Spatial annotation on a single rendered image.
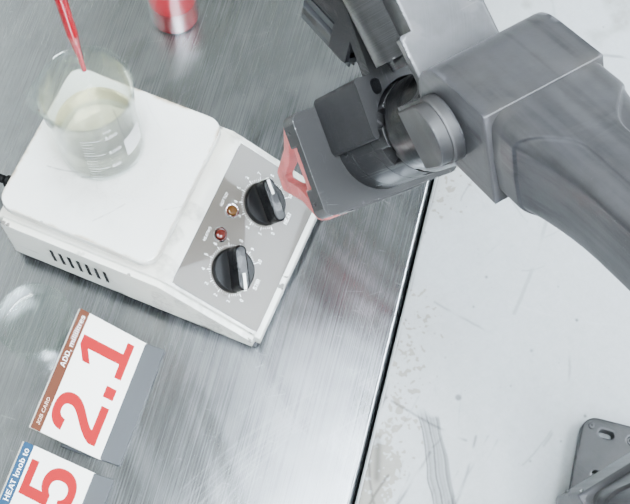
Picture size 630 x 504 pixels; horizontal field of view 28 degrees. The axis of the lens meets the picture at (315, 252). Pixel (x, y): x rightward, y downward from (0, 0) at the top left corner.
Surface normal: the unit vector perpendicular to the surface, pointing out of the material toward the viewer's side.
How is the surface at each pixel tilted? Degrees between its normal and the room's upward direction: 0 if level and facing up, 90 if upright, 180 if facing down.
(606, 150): 24
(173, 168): 0
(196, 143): 0
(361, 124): 71
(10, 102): 0
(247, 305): 30
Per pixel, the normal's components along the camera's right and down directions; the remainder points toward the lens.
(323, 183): 0.46, -0.13
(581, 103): -0.20, -0.66
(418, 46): 0.22, 0.00
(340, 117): -0.82, 0.32
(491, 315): 0.01, -0.37
